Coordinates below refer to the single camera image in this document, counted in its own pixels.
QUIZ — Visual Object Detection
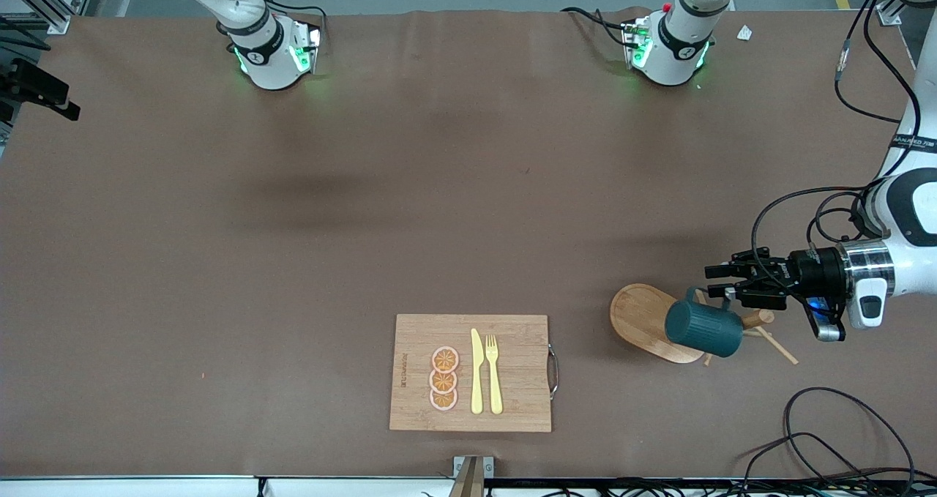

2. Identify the bamboo cutting board metal handle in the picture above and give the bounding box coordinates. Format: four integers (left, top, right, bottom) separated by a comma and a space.
389, 314, 559, 433

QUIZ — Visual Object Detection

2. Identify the black arm base cable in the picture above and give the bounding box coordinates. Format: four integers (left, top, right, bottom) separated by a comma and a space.
231, 0, 328, 44
560, 7, 634, 48

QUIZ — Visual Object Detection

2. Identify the white table edge strip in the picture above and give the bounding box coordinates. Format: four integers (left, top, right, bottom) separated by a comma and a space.
0, 475, 455, 497

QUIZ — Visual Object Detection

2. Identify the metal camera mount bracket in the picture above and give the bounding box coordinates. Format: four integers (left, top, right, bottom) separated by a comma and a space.
452, 455, 495, 497

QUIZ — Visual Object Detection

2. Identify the black cable along table edge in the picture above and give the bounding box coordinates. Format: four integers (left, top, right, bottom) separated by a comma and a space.
487, 479, 937, 497

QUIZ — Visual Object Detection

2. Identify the yellow plastic fork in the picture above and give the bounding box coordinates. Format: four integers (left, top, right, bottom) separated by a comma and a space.
485, 334, 504, 416

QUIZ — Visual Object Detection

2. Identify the black looped cable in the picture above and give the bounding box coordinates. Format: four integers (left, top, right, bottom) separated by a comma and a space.
738, 431, 879, 494
783, 387, 916, 483

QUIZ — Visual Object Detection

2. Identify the large table cover sheet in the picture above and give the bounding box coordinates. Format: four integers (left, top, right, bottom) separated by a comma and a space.
0, 8, 937, 480

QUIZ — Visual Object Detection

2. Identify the black left arm base cable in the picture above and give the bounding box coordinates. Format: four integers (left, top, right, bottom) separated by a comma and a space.
560, 7, 634, 48

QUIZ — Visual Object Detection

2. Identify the teal mug yellow inside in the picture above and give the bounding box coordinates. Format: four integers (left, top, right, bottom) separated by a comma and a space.
664, 286, 744, 359

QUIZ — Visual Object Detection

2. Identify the black right arm base cable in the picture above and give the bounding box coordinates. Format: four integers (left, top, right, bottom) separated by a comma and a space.
231, 0, 328, 44

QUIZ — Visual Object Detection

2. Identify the yellow plastic knife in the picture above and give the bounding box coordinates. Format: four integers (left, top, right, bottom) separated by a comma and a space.
470, 328, 485, 415

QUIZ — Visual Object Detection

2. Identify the wooden mug rack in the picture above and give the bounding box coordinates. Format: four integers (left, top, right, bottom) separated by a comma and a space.
609, 283, 800, 367

